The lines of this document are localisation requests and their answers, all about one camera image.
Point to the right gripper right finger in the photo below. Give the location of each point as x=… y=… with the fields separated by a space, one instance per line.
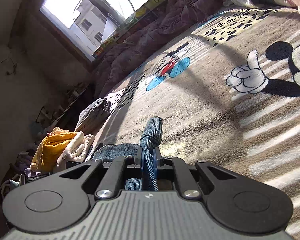
x=172 y=173

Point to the cluttered side desk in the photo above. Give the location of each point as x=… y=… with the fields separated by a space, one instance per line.
x=64 y=116

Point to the Mickey Mouse plush blanket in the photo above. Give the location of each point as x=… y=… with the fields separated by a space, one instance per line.
x=228 y=92

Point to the window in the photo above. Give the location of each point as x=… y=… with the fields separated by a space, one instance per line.
x=87 y=23

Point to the yellow folded garment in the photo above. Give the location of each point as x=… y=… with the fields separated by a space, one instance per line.
x=50 y=148

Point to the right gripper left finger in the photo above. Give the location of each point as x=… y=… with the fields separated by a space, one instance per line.
x=112 y=169

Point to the grey folded garment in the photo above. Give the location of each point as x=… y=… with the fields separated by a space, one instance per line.
x=93 y=116

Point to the colourful alphabet foam mat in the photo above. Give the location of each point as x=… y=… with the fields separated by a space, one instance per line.
x=146 y=14

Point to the purple crumpled quilt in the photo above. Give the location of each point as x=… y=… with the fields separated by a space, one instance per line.
x=113 y=66

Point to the white folded garment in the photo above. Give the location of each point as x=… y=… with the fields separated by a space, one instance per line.
x=77 y=150

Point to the blue denim jeans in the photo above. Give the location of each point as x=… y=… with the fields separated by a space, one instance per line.
x=150 y=139

